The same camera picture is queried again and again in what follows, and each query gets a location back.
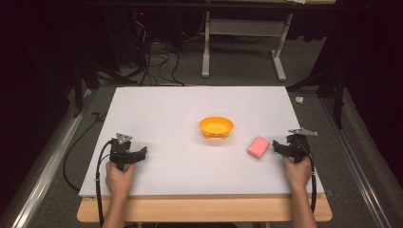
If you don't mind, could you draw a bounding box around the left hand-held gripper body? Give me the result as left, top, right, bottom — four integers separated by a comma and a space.
108, 132, 134, 172

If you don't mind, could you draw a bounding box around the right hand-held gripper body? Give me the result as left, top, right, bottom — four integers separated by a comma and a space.
285, 126, 318, 164

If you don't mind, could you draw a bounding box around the pink soap bar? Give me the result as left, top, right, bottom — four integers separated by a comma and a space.
246, 135, 271, 160

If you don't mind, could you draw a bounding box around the orange soap dish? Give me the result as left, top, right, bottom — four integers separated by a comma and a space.
198, 116, 235, 140

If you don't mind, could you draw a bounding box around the person's left hand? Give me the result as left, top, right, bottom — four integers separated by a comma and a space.
105, 161, 138, 200

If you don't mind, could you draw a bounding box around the person's right hand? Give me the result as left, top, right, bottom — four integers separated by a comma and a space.
282, 155, 314, 192

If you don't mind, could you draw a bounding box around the white foam board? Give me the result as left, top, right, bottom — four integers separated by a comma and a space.
78, 85, 326, 199

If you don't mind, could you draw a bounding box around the black metal stand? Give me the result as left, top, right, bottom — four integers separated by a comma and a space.
285, 65, 347, 130
71, 58, 139, 119

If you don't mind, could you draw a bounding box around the dark computer tower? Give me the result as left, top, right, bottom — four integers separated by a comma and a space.
125, 8, 153, 69

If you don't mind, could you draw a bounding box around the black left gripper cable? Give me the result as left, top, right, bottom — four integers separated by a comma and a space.
94, 140, 114, 228

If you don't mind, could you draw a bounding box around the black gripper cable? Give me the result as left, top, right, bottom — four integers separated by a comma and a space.
94, 140, 114, 228
302, 143, 318, 214

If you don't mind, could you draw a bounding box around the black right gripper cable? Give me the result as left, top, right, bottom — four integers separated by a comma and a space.
302, 143, 318, 214

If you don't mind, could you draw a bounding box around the black floor cable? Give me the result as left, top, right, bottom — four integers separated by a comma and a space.
62, 111, 108, 193

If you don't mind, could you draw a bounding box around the aluminium rail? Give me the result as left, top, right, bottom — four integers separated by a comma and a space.
319, 96, 395, 228
9, 89, 96, 228

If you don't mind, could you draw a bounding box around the bundle of black floor cables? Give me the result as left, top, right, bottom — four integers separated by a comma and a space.
127, 18, 207, 87

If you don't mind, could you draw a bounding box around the white metal table frame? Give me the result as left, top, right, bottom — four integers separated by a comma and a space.
201, 9, 295, 83

